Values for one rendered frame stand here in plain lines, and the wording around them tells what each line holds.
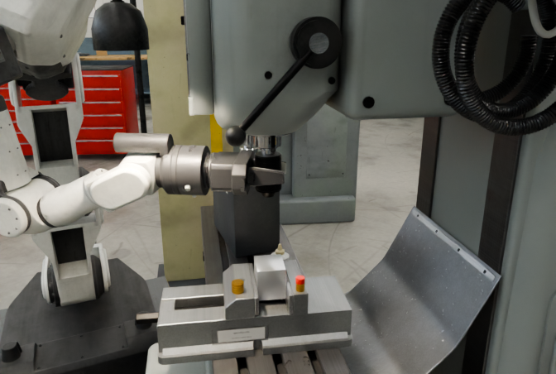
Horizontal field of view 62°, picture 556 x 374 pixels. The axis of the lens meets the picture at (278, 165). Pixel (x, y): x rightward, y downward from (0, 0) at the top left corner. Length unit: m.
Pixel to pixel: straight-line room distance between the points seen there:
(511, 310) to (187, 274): 2.20
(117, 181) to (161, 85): 1.71
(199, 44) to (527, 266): 0.63
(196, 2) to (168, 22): 1.74
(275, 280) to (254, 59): 0.40
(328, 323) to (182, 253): 1.97
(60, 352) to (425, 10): 1.29
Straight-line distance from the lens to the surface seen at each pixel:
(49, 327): 1.71
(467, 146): 0.93
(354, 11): 0.70
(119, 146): 0.84
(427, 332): 0.97
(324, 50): 0.66
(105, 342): 1.54
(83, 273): 1.58
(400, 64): 0.72
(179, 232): 2.74
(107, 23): 0.65
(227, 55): 0.69
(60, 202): 0.94
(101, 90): 5.37
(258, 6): 0.68
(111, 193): 0.85
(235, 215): 1.14
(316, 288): 0.95
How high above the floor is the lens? 1.48
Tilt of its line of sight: 17 degrees down
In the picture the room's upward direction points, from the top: straight up
